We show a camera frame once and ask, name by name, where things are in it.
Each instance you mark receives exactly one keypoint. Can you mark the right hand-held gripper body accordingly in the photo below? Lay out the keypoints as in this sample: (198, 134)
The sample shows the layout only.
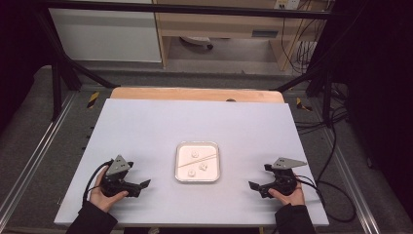
(282, 182)

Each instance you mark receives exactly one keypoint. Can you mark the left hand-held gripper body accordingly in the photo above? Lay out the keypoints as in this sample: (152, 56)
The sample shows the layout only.
(113, 187)

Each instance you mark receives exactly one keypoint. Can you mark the square metal tray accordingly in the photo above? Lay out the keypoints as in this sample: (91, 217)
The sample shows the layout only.
(209, 174)

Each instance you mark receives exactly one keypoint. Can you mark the small white bead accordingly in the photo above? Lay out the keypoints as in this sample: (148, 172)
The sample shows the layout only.
(191, 173)
(203, 166)

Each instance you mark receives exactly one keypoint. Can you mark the thin wooden stick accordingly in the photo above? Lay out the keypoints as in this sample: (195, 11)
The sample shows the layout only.
(198, 160)

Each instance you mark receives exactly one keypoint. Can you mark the person's left hand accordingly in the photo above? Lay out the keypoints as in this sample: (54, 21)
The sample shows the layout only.
(100, 200)

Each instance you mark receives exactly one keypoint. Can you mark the person's right hand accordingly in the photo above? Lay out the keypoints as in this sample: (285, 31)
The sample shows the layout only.
(293, 199)

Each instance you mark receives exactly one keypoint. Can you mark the yellow black tape strip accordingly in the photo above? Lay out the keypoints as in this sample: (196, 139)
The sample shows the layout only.
(303, 104)
(93, 99)

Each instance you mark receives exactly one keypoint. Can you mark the wooden table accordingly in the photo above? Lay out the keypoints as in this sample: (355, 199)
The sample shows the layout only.
(195, 94)

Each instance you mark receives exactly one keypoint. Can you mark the white cabinet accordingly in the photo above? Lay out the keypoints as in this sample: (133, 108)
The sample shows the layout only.
(104, 35)

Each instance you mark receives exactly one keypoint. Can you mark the chair base with caster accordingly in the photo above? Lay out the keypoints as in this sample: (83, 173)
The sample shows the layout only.
(196, 40)

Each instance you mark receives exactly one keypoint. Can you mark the dark curtain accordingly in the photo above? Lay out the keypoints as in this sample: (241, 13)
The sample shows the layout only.
(16, 48)
(383, 81)

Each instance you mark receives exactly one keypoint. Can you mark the light wooden desk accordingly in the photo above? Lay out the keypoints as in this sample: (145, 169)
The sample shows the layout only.
(220, 22)

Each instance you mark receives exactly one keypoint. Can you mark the white power strip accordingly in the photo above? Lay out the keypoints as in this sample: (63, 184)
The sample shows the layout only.
(287, 4)

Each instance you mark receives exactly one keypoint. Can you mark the aluminium floor rail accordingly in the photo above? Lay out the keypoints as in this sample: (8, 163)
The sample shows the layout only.
(352, 185)
(35, 152)

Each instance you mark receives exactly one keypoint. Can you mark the black metal frame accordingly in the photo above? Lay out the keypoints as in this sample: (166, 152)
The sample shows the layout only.
(195, 9)

